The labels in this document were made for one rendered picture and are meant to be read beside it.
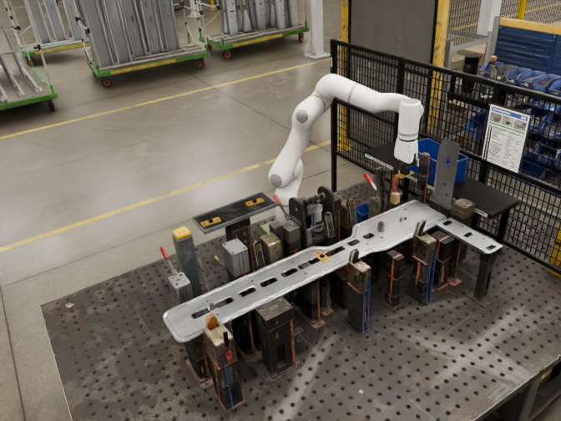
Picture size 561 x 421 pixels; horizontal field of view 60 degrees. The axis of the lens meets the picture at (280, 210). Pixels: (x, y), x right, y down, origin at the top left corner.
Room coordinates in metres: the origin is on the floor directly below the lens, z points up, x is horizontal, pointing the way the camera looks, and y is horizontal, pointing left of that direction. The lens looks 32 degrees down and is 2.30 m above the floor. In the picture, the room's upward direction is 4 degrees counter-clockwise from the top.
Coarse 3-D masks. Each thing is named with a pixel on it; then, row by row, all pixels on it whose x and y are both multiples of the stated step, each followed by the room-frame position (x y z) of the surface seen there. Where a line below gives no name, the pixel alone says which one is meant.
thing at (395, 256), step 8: (392, 256) 1.66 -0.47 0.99; (400, 256) 1.66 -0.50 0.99; (392, 264) 1.65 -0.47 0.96; (400, 264) 1.64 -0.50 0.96; (392, 272) 1.65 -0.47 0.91; (400, 272) 1.64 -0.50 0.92; (392, 280) 1.65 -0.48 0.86; (400, 280) 1.66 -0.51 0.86; (392, 288) 1.65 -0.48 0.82; (392, 296) 1.65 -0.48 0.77; (384, 304) 1.67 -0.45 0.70; (392, 304) 1.64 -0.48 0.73; (400, 304) 1.65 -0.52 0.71
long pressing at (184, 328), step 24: (384, 216) 1.96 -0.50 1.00; (408, 216) 1.95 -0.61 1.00; (432, 216) 1.93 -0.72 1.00; (360, 240) 1.79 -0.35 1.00; (384, 240) 1.77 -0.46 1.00; (288, 264) 1.65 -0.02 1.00; (336, 264) 1.62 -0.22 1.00; (216, 288) 1.52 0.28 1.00; (240, 288) 1.51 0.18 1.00; (264, 288) 1.50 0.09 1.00; (288, 288) 1.50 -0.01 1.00; (168, 312) 1.40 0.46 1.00; (192, 312) 1.39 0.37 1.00; (216, 312) 1.38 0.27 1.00; (240, 312) 1.38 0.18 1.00; (192, 336) 1.28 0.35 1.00
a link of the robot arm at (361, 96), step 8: (352, 88) 2.01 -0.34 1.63; (360, 88) 2.01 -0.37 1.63; (368, 88) 2.02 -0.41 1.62; (352, 96) 2.00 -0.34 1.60; (360, 96) 1.98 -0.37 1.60; (368, 96) 1.97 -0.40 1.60; (376, 96) 1.97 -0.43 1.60; (384, 96) 1.98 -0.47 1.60; (392, 96) 2.00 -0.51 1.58; (400, 96) 2.01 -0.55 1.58; (360, 104) 1.98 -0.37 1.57; (368, 104) 1.96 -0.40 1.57; (376, 104) 1.95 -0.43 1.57; (384, 104) 1.97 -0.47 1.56; (392, 104) 2.01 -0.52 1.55; (376, 112) 1.96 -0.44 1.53
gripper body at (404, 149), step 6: (396, 144) 1.94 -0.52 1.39; (402, 144) 1.90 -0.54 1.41; (408, 144) 1.88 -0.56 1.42; (414, 144) 1.87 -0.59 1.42; (396, 150) 1.93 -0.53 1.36; (402, 150) 1.90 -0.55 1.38; (408, 150) 1.87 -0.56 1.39; (414, 150) 1.87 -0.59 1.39; (396, 156) 1.93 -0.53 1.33; (402, 156) 1.90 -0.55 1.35; (408, 156) 1.87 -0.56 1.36; (408, 162) 1.87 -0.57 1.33
